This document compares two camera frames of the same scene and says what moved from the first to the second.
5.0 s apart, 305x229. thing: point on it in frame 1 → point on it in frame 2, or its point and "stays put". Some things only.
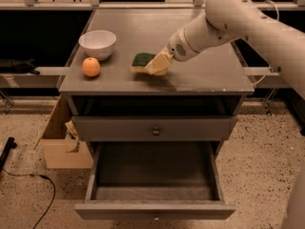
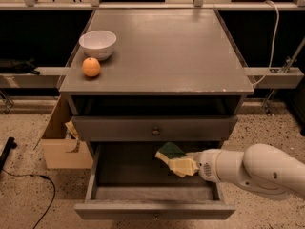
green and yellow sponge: [139, 62] → [169, 151]
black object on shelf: [14, 66] stays put
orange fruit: [91, 67] stays put
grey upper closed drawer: [152, 129] stays put
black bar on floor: [9, 144] stays put
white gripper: [177, 49] → [206, 163]
